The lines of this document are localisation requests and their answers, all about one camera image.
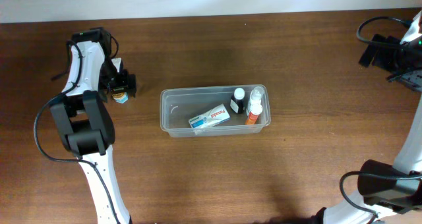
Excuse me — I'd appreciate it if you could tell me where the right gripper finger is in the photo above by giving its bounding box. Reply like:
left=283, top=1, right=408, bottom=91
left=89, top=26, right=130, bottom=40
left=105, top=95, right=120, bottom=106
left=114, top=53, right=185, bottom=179
left=387, top=69, right=421, bottom=92
left=358, top=34, right=399, bottom=68

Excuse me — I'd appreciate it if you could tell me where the small jar gold lid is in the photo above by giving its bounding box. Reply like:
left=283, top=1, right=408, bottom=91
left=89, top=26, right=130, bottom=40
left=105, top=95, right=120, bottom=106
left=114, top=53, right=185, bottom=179
left=112, top=92, right=129, bottom=103

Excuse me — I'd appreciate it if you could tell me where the white Panadol box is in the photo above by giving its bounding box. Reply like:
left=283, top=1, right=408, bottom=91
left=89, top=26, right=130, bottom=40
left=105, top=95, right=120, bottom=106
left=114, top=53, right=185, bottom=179
left=189, top=104, right=230, bottom=128

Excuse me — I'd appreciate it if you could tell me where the dark syrup bottle white cap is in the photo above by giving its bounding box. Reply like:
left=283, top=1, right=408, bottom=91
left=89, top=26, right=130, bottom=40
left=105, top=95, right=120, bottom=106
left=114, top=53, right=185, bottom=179
left=230, top=88, right=245, bottom=114

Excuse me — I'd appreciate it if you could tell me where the white lotion bottle clear cap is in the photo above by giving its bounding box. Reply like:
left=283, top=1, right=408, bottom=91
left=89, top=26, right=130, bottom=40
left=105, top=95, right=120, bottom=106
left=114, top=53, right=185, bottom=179
left=246, top=86, right=264, bottom=115

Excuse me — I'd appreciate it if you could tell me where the orange tube white cap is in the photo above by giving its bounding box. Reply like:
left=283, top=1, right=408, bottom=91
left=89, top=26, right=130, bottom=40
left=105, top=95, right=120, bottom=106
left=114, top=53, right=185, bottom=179
left=245, top=103, right=263, bottom=125

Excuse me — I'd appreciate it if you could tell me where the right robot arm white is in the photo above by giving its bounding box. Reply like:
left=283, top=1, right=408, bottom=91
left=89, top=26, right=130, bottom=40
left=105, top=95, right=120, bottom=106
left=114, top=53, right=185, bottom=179
left=310, top=13, right=421, bottom=223

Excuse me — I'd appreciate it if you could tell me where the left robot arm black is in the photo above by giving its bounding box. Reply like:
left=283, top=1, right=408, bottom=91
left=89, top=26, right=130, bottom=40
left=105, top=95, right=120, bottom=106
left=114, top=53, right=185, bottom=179
left=47, top=27, right=136, bottom=223

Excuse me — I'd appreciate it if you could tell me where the clear plastic container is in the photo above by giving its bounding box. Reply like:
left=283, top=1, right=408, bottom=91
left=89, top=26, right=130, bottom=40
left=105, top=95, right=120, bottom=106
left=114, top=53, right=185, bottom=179
left=160, top=84, right=271, bottom=138

